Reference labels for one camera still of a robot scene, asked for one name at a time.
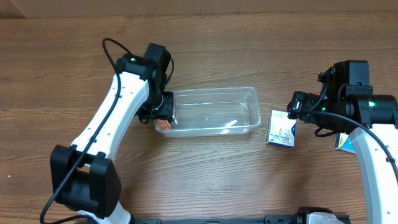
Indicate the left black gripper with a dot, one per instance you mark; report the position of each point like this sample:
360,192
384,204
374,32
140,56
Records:
166,107

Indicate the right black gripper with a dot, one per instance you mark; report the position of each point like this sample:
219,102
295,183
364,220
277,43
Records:
296,106

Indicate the orange bottle white cap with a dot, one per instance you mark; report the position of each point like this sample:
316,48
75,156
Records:
163,124

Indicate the blue yellow VapoDrops box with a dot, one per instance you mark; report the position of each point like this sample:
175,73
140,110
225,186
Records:
343,143

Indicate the white blue medicine box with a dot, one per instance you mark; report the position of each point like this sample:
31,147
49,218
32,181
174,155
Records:
281,130

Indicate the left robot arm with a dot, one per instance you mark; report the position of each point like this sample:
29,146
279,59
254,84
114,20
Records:
84,177

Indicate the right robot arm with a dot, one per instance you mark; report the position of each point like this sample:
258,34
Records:
347,104

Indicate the clear plastic container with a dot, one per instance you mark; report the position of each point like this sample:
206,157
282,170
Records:
213,111

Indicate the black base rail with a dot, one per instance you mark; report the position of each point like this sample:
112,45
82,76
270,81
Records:
268,219

